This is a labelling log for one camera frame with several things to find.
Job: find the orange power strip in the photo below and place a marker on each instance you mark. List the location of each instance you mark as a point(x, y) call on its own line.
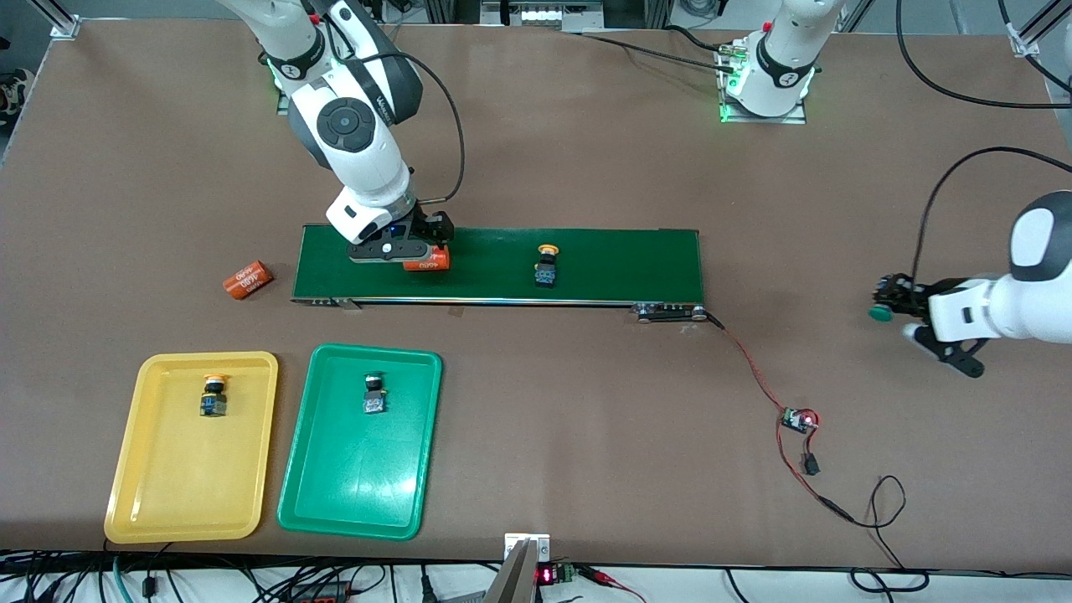
point(322, 595)

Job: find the metal rack with light strip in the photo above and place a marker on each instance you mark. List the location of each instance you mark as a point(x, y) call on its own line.
point(544, 15)

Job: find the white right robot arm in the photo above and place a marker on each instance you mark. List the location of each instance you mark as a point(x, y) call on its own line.
point(360, 151)

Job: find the orange 4680 battery cylinder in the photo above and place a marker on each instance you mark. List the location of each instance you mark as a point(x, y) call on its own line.
point(429, 265)
point(248, 280)

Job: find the red digit display module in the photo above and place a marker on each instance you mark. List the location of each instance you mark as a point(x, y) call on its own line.
point(546, 575)

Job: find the green belt conveyor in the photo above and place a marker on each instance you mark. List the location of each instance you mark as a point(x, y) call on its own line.
point(628, 264)

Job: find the red black power lead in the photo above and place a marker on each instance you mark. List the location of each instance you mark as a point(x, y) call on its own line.
point(837, 508)

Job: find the yellow plastic tray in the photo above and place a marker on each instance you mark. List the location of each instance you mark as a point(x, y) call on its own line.
point(193, 477)

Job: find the white metal bracket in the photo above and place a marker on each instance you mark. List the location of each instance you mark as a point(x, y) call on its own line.
point(543, 548)

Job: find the grey camera post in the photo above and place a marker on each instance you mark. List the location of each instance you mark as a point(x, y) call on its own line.
point(512, 578)

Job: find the green plastic tray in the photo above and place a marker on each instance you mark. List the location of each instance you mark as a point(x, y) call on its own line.
point(360, 477)

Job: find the small green circuit board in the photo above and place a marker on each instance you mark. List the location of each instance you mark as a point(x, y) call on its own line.
point(798, 420)

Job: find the red clip leads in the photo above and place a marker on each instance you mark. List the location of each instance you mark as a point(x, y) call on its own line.
point(607, 578)

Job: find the green push button switch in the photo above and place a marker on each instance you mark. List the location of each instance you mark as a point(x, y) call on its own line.
point(374, 404)
point(879, 313)

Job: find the yellow push button switch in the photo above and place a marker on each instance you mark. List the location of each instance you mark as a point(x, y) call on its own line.
point(546, 275)
point(214, 404)

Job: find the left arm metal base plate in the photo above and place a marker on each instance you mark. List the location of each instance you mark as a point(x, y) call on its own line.
point(791, 117)

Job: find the aluminium frame profile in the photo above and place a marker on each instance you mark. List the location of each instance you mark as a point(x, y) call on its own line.
point(1026, 38)
point(63, 23)

